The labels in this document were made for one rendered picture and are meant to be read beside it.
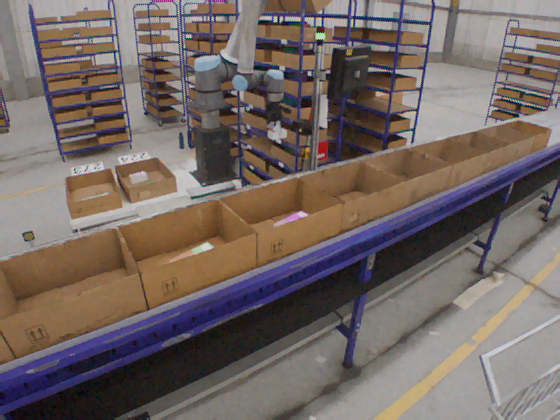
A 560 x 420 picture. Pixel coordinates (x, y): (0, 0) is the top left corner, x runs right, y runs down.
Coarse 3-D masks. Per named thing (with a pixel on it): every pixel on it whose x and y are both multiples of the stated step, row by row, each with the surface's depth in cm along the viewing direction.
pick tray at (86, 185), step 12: (108, 168) 216; (72, 180) 207; (84, 180) 211; (96, 180) 215; (108, 180) 219; (72, 192) 207; (84, 192) 207; (96, 192) 207; (108, 192) 208; (72, 204) 178; (84, 204) 181; (96, 204) 185; (108, 204) 188; (120, 204) 192; (72, 216) 181; (84, 216) 184
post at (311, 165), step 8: (320, 48) 205; (320, 56) 208; (320, 64) 210; (320, 88) 218; (312, 96) 221; (320, 96) 220; (312, 104) 223; (312, 112) 226; (312, 120) 228; (312, 128) 230; (312, 136) 233; (312, 144) 235; (312, 152) 237; (304, 160) 241; (312, 160) 239; (304, 168) 244; (312, 168) 242
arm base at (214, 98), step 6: (198, 90) 201; (210, 90) 200; (216, 90) 202; (198, 96) 203; (204, 96) 201; (210, 96) 201; (216, 96) 203; (222, 96) 208; (198, 102) 203; (204, 102) 203; (210, 102) 202; (216, 102) 203; (222, 102) 206
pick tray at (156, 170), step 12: (120, 168) 223; (132, 168) 227; (144, 168) 232; (156, 168) 237; (120, 180) 211; (156, 180) 224; (168, 180) 205; (132, 192) 195; (144, 192) 199; (156, 192) 204; (168, 192) 208
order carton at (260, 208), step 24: (240, 192) 146; (264, 192) 153; (288, 192) 160; (312, 192) 155; (240, 216) 150; (264, 216) 158; (288, 216) 162; (312, 216) 132; (336, 216) 140; (264, 240) 123; (288, 240) 130; (312, 240) 138; (264, 264) 128
